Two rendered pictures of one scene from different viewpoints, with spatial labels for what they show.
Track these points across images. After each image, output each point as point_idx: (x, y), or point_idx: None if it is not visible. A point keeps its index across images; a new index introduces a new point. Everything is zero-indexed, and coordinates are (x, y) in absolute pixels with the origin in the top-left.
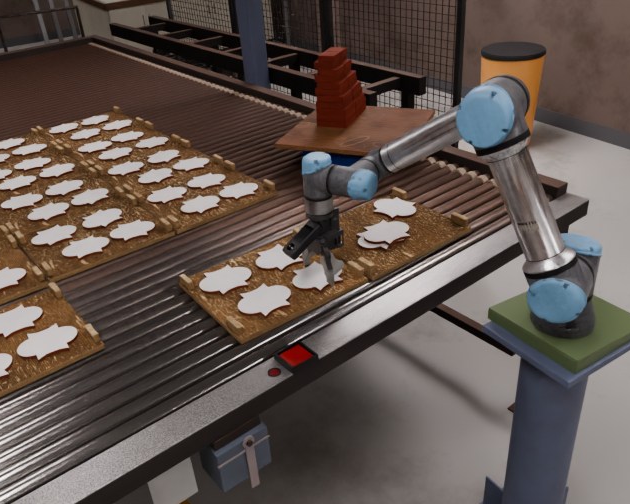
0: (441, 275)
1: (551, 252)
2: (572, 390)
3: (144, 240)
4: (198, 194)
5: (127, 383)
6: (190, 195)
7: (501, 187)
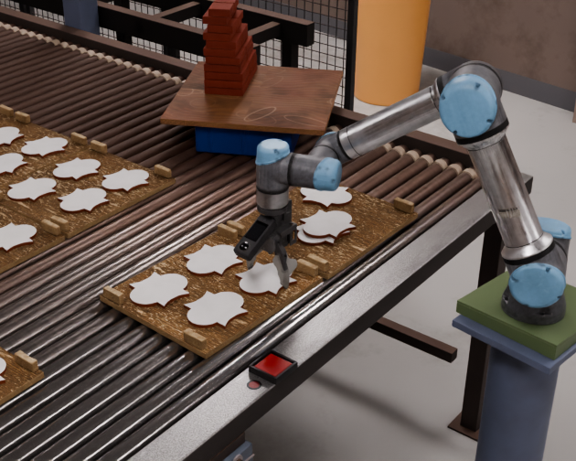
0: (399, 269)
1: (532, 237)
2: (547, 380)
3: (30, 249)
4: (73, 187)
5: (89, 412)
6: (62, 188)
7: (483, 175)
